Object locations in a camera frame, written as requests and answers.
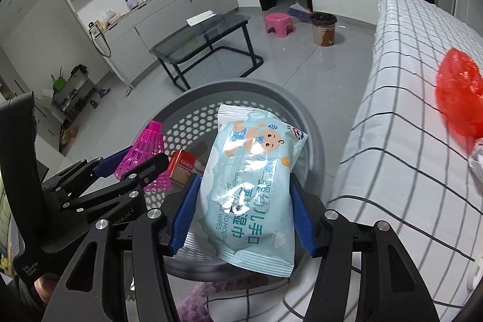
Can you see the person's left hand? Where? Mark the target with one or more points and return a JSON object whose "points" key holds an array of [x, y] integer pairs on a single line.
{"points": [[43, 288]]}

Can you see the grey perforated plastic basket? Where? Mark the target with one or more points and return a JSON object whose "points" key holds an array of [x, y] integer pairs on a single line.
{"points": [[264, 95]]}

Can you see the black glass table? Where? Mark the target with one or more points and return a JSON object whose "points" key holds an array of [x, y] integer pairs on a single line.
{"points": [[196, 43]]}

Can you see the red toothpaste box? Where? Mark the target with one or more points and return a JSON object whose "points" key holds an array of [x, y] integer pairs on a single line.
{"points": [[181, 165]]}

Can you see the light blue wet wipes packet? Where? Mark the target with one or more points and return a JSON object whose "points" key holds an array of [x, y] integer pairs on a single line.
{"points": [[249, 186]]}

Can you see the beige bag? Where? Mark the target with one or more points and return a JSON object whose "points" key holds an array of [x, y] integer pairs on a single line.
{"points": [[111, 18]]}

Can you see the pink plastic shuttlecock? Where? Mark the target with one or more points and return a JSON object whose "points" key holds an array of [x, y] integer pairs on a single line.
{"points": [[145, 148]]}

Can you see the pink plastic stool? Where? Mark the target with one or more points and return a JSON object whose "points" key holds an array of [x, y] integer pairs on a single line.
{"points": [[279, 20]]}

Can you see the cardboard box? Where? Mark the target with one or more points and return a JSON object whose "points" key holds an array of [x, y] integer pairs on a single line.
{"points": [[68, 139]]}

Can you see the red plastic bag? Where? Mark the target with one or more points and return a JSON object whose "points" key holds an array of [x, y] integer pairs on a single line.
{"points": [[460, 92]]}

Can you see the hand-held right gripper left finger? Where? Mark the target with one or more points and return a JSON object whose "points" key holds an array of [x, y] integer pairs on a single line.
{"points": [[185, 216]]}

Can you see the dark shoe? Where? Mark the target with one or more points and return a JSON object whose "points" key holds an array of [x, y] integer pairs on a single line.
{"points": [[104, 92]]}

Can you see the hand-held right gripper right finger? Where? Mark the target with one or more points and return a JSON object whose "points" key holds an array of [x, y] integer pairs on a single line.
{"points": [[303, 220]]}

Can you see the brown patterned waste bin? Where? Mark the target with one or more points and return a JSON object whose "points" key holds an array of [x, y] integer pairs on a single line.
{"points": [[323, 31]]}

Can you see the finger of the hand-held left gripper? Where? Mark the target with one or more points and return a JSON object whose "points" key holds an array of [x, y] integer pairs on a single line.
{"points": [[151, 165], [105, 163]]}

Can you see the purple fuzzy cloth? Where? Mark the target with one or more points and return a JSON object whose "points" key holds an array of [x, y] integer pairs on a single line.
{"points": [[196, 303]]}

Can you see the metal shoe rack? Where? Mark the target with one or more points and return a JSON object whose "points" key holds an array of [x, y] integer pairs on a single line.
{"points": [[75, 92]]}

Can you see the white flat box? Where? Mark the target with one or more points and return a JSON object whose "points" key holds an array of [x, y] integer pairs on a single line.
{"points": [[202, 17]]}

